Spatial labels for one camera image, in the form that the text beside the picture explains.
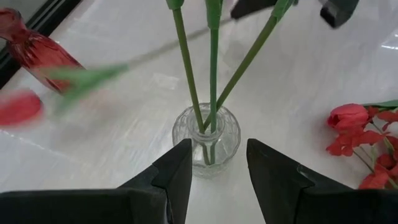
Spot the clear glass vase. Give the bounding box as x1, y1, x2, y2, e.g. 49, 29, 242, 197
172, 102, 242, 180

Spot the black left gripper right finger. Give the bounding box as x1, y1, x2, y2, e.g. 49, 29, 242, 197
246, 138, 398, 224

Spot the red glass vase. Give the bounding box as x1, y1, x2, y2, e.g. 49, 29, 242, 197
0, 7, 85, 94

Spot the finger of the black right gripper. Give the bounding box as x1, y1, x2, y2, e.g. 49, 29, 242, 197
319, 0, 361, 29
230, 0, 279, 19

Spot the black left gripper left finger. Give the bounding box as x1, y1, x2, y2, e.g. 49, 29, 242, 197
118, 138, 193, 224

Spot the red small-blossom flower bunch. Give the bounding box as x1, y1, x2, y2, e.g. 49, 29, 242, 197
325, 107, 398, 190

